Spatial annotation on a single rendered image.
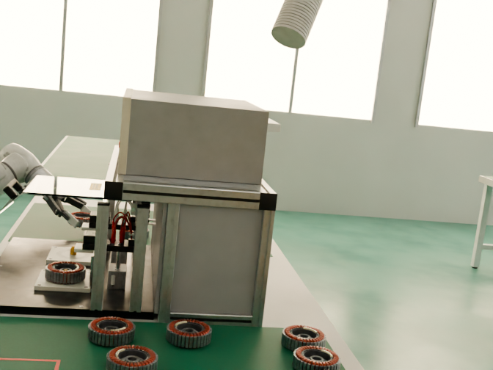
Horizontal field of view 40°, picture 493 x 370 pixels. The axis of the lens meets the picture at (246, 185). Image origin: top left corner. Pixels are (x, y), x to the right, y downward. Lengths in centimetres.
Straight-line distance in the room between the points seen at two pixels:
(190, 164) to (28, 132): 499
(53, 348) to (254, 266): 55
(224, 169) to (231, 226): 17
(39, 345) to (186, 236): 44
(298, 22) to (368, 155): 417
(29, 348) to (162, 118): 66
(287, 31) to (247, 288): 150
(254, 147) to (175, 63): 483
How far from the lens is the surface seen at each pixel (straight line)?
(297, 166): 691
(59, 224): 275
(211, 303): 185
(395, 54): 710
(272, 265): 243
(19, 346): 169
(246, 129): 185
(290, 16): 305
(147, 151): 183
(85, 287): 197
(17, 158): 269
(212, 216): 178
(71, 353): 165
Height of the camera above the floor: 144
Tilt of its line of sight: 10 degrees down
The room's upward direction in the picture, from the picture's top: 6 degrees clockwise
